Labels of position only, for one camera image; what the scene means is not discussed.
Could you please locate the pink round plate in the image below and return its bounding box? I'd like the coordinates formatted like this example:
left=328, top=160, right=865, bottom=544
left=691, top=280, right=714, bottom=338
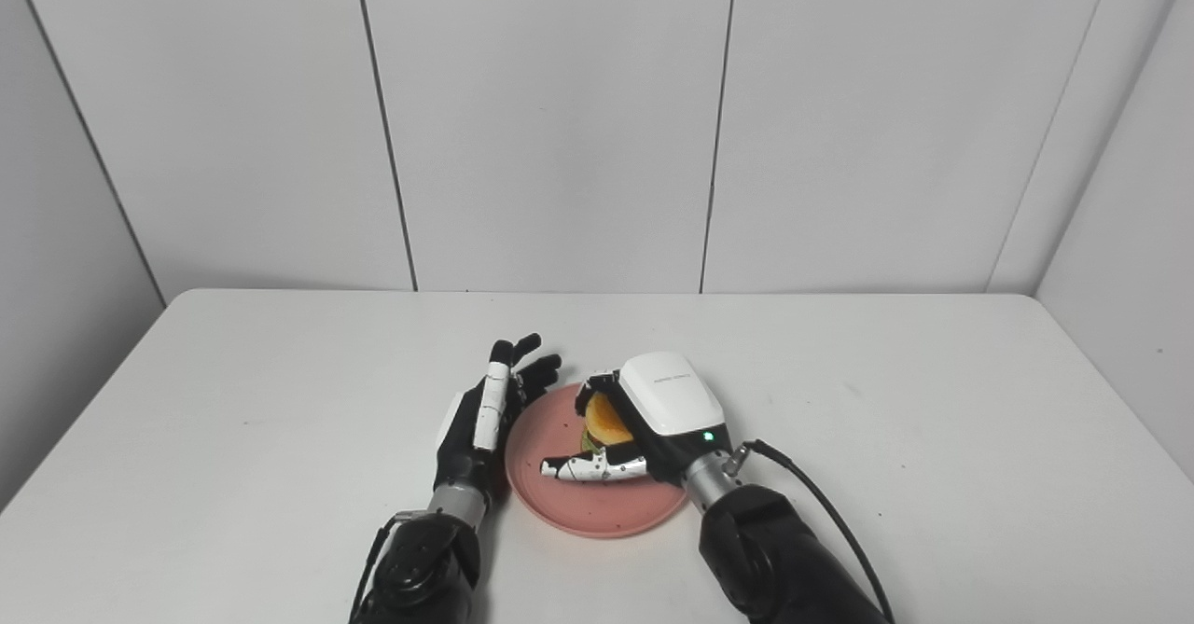
left=505, top=381, right=692, bottom=539

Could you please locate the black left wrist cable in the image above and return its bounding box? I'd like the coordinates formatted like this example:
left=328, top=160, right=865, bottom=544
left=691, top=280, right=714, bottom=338
left=349, top=510, right=423, bottom=624

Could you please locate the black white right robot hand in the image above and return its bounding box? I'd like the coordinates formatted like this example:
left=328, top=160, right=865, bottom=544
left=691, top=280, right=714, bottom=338
left=540, top=352, right=734, bottom=488

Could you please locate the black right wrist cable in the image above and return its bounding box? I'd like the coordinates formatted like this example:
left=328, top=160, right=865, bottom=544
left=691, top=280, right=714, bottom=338
left=732, top=438, right=897, bottom=624

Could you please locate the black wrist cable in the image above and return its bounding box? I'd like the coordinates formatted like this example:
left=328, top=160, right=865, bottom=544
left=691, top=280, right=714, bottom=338
left=732, top=438, right=897, bottom=624
left=349, top=510, right=423, bottom=624

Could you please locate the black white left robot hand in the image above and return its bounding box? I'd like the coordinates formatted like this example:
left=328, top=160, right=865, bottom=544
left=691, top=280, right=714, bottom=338
left=433, top=332, right=563, bottom=506

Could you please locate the toy hamburger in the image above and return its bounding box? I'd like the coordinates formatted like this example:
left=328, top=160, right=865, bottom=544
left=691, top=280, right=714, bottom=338
left=580, top=391, right=638, bottom=453

